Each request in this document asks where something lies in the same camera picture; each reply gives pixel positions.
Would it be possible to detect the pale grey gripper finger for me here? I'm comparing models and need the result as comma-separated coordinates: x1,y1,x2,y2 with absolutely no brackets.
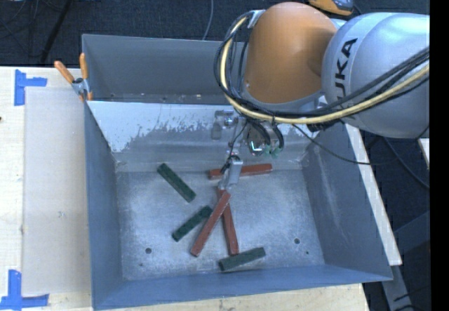
217,157,244,192

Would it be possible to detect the red-brown flat block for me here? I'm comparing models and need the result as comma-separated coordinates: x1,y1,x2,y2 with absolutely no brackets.
207,162,274,181
215,185,241,257
189,190,233,258

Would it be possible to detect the dark green flat block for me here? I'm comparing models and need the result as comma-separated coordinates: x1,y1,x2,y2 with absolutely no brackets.
156,162,197,204
217,246,267,272
171,205,214,243

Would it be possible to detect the grey metal bin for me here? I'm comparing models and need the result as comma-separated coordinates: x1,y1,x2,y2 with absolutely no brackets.
81,34,394,311

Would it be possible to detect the pale wood flat board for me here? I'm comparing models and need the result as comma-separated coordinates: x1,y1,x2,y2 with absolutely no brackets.
20,86,93,298

